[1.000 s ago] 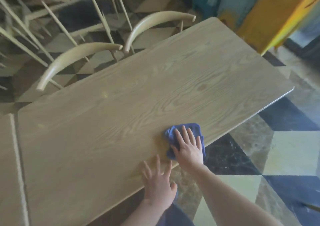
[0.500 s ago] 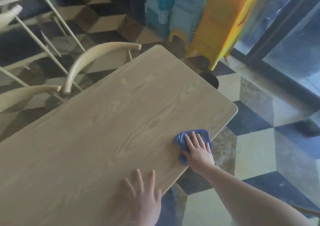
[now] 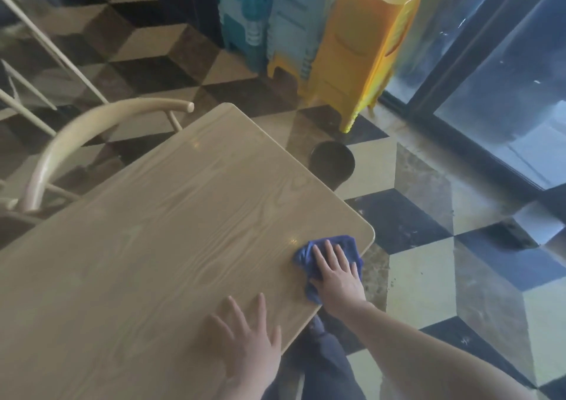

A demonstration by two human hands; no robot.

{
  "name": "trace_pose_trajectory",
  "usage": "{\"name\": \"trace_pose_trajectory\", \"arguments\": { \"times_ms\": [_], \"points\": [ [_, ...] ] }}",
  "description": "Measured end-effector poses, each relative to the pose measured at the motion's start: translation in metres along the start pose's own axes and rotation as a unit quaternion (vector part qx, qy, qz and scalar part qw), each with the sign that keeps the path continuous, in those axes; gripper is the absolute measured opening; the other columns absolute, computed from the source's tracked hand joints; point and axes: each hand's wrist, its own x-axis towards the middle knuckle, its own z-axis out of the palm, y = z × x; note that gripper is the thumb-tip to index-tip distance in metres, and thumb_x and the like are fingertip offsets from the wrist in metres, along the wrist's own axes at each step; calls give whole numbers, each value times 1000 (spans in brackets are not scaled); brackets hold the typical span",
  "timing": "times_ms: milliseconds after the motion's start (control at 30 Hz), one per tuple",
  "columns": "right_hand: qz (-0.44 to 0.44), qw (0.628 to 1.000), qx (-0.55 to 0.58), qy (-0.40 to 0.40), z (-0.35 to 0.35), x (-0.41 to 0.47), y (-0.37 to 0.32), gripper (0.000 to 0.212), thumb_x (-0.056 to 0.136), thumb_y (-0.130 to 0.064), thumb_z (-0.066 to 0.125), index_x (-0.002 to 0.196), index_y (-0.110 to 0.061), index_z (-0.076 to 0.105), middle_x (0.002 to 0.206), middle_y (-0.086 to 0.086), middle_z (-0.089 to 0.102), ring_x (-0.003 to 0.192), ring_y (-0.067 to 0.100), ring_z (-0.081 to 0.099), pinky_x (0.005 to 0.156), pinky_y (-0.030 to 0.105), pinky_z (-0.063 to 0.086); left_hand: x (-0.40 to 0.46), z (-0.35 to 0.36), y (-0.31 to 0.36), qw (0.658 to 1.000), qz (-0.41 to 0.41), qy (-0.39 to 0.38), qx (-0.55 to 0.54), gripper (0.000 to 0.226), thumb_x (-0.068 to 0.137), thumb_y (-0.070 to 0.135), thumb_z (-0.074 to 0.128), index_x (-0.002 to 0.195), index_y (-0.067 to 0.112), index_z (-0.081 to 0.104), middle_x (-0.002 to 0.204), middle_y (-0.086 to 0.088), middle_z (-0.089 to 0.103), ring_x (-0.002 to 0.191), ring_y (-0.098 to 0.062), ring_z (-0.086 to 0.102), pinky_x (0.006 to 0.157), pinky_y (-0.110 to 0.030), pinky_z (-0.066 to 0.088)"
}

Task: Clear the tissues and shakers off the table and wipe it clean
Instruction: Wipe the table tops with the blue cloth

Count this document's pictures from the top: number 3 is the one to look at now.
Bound person's right hand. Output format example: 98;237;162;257
308;239;368;320

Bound person's left hand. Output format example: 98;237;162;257
211;292;282;389

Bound blue cleaning cloth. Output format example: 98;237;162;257
291;235;364;306

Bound person's right forearm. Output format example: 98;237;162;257
340;300;538;400

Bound person's dark trousers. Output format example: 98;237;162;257
261;313;368;400

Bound black trash bin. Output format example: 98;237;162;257
308;141;356;183

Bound grey door stop block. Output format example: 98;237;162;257
497;218;541;250

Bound single yellow plastic stool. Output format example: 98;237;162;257
266;52;317;88

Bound yellow plastic stool stack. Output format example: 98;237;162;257
297;0;422;134

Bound light blue plastic stool stack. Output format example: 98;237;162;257
265;0;354;80

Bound curved-back wooden chair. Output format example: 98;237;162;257
17;98;195;213

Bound teal plastic stool stack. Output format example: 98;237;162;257
214;0;277;73

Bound wooden chair with dark seat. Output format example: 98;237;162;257
0;0;111;139

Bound black door frame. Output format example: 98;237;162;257
380;0;566;192

